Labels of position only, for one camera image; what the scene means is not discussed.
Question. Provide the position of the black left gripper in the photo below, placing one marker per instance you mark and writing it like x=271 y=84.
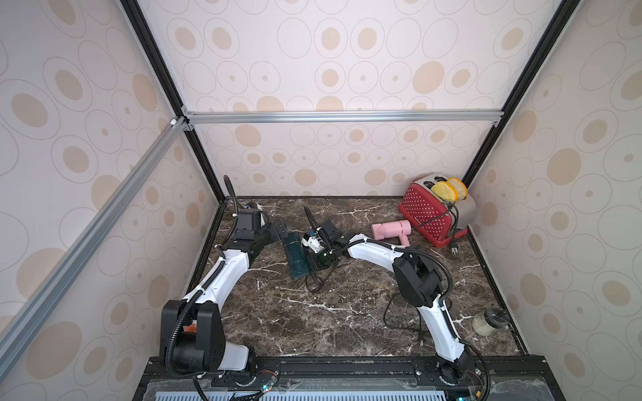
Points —
x=275 y=235

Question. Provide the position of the dark green hair dryer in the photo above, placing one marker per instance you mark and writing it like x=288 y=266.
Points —
x=297 y=259

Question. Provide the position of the pink hair dryer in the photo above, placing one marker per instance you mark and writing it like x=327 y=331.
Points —
x=398 y=229

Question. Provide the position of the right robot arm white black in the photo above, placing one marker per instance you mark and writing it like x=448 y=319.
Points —
x=422 y=281

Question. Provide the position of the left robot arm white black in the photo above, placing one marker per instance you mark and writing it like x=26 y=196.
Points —
x=192 y=337

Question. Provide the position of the red polka dot toaster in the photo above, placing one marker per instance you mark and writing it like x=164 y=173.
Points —
x=441 y=223

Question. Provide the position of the yellow toast slice front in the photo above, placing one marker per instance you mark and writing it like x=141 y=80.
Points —
x=445 y=191

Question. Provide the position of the yellow toast slice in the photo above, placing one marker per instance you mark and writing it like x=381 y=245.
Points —
x=459 y=187
x=445 y=191

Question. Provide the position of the yellow toast slice back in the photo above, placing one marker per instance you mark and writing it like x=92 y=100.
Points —
x=459 y=187

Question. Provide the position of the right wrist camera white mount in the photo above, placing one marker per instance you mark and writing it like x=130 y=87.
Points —
x=313 y=242

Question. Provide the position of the silver aluminium rail back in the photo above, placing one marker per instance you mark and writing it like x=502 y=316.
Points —
x=368 y=116

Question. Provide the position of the silver aluminium rail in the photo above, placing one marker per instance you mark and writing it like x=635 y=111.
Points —
x=368 y=116
x=21 y=332

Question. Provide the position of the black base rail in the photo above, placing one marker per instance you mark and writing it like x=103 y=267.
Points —
x=358 y=378

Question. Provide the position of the black corner frame post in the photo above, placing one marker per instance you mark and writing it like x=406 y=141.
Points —
x=135 y=15

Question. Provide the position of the silver aluminium rail left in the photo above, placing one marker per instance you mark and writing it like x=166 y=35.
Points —
x=21 y=332

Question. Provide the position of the black right corner post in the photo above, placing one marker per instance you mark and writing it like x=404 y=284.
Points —
x=552 y=33

